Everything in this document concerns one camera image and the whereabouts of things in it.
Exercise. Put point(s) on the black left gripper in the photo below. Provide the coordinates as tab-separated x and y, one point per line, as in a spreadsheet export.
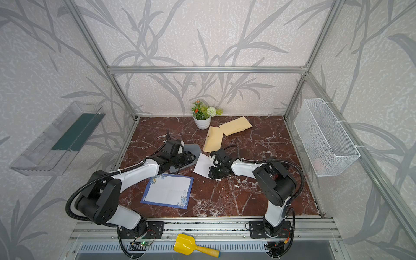
188	157

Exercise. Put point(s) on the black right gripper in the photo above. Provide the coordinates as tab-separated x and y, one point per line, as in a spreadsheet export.
212	174

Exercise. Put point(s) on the red bordered pink letter paper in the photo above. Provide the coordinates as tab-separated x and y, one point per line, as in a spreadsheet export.
202	166

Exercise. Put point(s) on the cream yellow envelope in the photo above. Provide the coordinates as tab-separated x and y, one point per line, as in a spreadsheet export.
235	126
213	140

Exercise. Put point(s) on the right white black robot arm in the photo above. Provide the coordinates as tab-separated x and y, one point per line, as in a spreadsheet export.
281	182

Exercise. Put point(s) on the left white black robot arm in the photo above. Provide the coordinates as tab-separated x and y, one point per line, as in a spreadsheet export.
98	200

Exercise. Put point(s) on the grey-blue paper envelope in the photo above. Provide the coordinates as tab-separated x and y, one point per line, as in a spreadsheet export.
195	150

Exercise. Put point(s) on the blue floral letter paper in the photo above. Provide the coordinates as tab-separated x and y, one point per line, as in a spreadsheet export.
168	190

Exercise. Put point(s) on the white ribbed flower pot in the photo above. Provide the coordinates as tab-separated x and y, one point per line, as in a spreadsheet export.
203	124

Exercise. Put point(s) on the artificial flower plant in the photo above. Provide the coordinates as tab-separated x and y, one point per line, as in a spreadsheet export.
201	111

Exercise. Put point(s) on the yellow plastic scoop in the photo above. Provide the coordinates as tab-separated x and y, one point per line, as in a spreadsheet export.
186	245

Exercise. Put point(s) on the green circuit board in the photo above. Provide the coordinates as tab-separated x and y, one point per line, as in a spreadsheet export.
140	246

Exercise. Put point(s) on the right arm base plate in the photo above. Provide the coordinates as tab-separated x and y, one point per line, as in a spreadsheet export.
257	230

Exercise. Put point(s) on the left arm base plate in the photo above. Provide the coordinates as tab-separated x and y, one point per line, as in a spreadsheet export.
152	230

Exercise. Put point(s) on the white wire mesh basket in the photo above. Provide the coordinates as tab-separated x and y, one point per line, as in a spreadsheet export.
327	145

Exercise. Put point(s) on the clear acrylic wall shelf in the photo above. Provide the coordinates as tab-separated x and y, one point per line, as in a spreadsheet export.
55	149

